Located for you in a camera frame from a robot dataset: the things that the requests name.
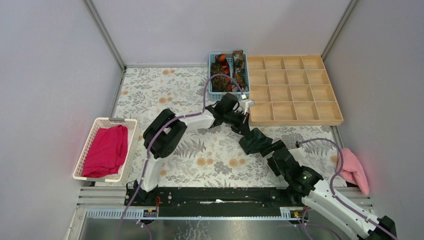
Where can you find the light blue plastic basket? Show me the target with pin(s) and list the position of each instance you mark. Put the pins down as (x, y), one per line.
(236, 89)

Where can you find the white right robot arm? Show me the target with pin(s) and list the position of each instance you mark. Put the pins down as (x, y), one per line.
(308, 187)

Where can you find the orange grey floral tie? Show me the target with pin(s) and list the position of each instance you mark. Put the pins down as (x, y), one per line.
(239, 69)

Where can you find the red cloth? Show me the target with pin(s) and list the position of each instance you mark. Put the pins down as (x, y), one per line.
(107, 152)

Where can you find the pink cloth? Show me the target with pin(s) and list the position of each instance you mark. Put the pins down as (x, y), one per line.
(351, 170)

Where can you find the black gold patterned tie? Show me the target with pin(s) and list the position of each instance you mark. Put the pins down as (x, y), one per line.
(216, 81)

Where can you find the white plastic basket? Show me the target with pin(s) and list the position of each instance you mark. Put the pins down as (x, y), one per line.
(124, 171)

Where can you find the orange black striped tie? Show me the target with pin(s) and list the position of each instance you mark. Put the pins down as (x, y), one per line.
(222, 61)

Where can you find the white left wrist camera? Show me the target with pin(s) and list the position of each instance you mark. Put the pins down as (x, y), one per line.
(246, 103)

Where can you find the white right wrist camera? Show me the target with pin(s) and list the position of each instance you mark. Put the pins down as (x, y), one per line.
(297, 152)

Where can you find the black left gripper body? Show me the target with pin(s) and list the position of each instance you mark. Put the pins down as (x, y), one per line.
(241, 125)

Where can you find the dark green leaf tie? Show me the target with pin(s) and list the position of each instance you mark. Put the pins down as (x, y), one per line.
(255, 142)

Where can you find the wooden compartment tray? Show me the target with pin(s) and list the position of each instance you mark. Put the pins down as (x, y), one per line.
(292, 90)

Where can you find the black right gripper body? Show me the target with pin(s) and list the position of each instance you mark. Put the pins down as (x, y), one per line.
(276, 171)

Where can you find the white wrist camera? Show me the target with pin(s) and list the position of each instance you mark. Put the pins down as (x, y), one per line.
(246, 103)
(297, 152)

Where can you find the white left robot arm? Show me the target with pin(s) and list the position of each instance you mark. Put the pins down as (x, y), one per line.
(163, 135)

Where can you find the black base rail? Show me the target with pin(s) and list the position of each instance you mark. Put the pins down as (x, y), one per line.
(215, 201)

